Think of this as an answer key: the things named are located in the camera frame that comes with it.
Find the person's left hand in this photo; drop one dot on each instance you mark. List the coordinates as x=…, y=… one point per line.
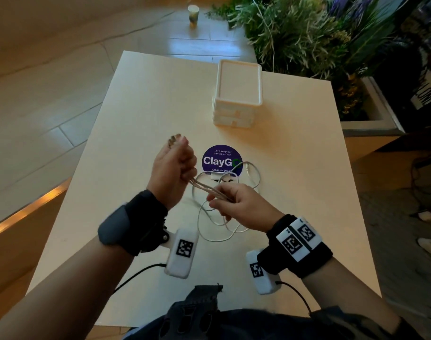
x=173, y=169

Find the person's right hand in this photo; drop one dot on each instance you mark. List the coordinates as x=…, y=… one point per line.
x=247, y=208

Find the white plastic drawer box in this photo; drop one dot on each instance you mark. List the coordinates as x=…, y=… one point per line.
x=238, y=81

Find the person's left forearm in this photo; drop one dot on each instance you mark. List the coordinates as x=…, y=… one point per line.
x=59, y=297

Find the person's right forearm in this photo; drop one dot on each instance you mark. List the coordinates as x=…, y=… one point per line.
x=343, y=293

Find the person's dark clothing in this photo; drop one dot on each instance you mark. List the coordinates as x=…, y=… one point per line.
x=272, y=325

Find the grey wooden planter box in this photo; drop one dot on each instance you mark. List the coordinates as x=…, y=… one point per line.
x=378, y=129

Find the round purple sticker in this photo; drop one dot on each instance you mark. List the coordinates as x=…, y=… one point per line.
x=219, y=155

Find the black left wristband with markers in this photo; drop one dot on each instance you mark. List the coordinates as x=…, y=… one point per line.
x=144, y=223

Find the black wristband with markers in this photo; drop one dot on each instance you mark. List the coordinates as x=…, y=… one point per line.
x=318, y=254
x=144, y=223

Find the black right wristband with markers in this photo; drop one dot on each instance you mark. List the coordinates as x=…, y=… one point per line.
x=318, y=254

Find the paper cup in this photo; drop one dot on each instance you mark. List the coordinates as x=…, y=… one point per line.
x=193, y=15

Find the green potted plants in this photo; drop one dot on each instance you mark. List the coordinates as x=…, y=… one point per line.
x=300, y=38

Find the brown wooden bench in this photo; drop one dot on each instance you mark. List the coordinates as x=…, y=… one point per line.
x=10, y=258

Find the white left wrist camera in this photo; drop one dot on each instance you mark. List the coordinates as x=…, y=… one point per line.
x=180, y=265

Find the black chest harness mount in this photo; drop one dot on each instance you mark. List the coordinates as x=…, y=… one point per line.
x=194, y=315

